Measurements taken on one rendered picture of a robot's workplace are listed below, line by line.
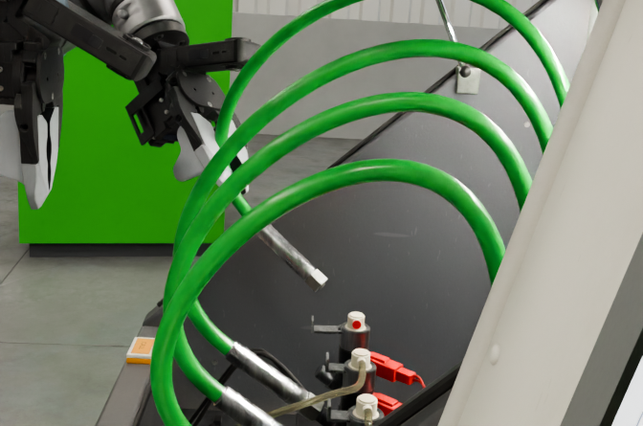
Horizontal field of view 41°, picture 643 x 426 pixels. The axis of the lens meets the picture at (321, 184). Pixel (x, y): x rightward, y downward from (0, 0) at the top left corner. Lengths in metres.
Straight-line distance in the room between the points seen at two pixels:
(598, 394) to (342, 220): 0.84
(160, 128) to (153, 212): 3.21
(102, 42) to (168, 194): 3.38
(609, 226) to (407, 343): 0.87
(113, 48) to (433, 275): 0.57
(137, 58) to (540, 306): 0.47
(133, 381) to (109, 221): 3.15
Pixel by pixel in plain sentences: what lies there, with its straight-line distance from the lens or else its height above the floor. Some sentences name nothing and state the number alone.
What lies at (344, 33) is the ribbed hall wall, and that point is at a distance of 7.20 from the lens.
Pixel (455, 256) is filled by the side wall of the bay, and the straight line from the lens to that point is 1.14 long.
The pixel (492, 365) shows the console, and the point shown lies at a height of 1.26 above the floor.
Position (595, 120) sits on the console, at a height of 1.37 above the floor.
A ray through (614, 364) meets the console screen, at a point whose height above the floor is 1.31.
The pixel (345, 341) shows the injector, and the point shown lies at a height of 1.09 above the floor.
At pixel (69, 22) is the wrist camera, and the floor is 1.37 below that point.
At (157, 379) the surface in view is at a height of 1.16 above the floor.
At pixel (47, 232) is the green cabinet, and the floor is 0.14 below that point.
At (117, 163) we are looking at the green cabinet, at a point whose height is 0.47.
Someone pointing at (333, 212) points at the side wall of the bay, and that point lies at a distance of 1.10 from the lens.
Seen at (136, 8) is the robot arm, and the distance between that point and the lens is 0.99.
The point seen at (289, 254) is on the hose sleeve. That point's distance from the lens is 0.90.
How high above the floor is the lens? 1.43
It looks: 14 degrees down
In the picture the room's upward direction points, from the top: 4 degrees clockwise
